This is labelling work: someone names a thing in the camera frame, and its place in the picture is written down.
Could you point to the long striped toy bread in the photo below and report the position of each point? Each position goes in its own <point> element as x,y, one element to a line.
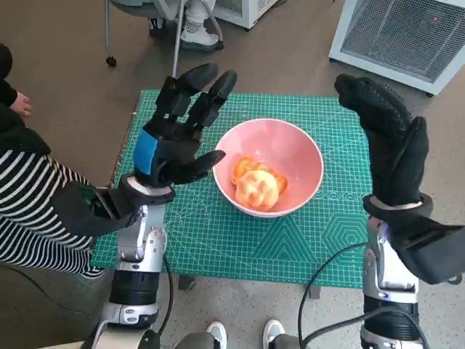
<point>243,165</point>

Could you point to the left robot hand blue tape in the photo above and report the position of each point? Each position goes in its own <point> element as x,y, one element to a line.
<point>174,149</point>

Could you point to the person's hand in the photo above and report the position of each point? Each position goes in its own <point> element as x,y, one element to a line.
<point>22,105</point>

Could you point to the seated person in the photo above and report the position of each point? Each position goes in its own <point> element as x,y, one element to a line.
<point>198,36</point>

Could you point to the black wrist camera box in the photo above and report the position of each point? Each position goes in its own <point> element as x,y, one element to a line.
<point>80,214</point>
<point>432,247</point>

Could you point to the person in striped clothing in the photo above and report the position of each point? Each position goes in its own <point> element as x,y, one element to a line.
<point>29,203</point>

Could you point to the left black wrist camera box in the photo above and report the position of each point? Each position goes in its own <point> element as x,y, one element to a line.
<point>80,214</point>

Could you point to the small white cabinet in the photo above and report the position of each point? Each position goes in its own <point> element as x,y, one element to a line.
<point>245,11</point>

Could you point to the grey office chair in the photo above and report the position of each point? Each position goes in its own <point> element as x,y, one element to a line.
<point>176,54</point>

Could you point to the green cutting mat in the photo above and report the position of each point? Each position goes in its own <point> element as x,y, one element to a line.
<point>236,247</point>

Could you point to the right black wrist camera box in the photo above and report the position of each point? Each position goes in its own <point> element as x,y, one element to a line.
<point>432,247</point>

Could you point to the large white mesh cabinet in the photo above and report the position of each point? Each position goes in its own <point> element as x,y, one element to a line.
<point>399,36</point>

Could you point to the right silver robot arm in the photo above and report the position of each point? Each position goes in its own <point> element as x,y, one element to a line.
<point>388,269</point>

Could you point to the black table leg bracket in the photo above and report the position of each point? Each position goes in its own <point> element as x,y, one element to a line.
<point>187,283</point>

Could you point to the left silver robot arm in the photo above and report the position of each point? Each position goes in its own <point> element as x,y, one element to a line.
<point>141,240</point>

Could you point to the brown upholstered seat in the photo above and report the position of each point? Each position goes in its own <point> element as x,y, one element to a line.
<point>36,312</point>

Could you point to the grey leg with white foot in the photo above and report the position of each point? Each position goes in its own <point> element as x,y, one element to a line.
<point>273,331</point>
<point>217,332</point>

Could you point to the pink bowl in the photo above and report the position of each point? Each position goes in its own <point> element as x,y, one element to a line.
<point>290,145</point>

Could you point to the right robot hand black glove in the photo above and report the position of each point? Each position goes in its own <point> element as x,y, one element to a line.
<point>392,152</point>

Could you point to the round toy bread bun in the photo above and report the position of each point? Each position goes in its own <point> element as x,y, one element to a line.
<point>258,191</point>

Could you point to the grey table leg bracket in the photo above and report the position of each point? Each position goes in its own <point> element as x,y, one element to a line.
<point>314,291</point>

